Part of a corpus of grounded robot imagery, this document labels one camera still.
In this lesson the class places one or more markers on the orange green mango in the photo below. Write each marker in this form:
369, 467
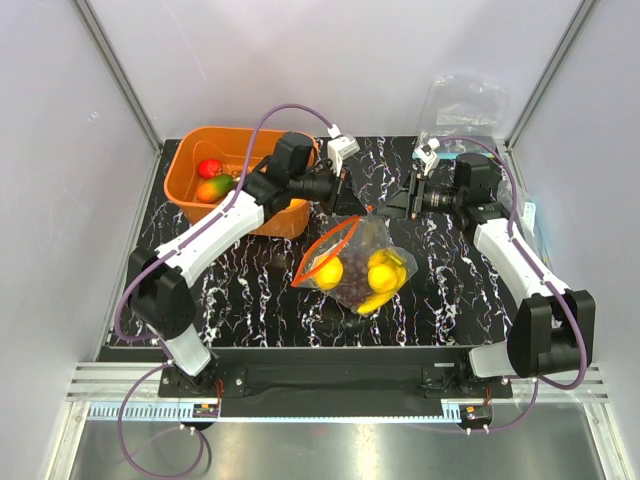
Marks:
215, 188

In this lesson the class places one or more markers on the red apple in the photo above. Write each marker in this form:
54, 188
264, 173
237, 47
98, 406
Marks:
209, 168

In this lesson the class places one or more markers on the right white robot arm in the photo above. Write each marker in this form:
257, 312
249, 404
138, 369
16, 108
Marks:
551, 337

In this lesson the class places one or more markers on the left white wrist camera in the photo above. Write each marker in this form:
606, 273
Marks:
339, 149

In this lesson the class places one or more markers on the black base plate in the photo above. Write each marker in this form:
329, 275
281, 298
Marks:
335, 382

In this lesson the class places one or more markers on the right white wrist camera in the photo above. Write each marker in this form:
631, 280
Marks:
429, 152

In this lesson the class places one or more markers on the yellow lemon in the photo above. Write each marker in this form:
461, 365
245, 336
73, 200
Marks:
330, 275

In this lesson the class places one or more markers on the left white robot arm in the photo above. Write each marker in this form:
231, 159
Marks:
160, 280

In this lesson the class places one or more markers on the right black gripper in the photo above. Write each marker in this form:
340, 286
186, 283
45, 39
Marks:
396, 207

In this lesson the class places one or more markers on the clear plastic bag right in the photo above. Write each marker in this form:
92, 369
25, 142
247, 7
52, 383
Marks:
525, 211

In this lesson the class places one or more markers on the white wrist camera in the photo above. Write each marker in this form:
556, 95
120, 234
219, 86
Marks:
339, 149
429, 152

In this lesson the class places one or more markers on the red zip clear bag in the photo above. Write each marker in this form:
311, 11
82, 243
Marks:
355, 235

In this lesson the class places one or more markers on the dark red grape bunch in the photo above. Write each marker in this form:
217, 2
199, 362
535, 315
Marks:
354, 289

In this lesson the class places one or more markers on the yellow banana bunch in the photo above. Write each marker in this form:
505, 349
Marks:
391, 257

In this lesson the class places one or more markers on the blue zip plastic bag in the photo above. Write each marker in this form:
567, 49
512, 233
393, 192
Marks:
463, 112

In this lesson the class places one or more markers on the yellow pear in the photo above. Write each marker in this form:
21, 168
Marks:
382, 278

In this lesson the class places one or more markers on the orange plastic basket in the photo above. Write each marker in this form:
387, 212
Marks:
210, 152

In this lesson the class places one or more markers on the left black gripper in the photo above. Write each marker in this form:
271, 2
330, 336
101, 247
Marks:
347, 202

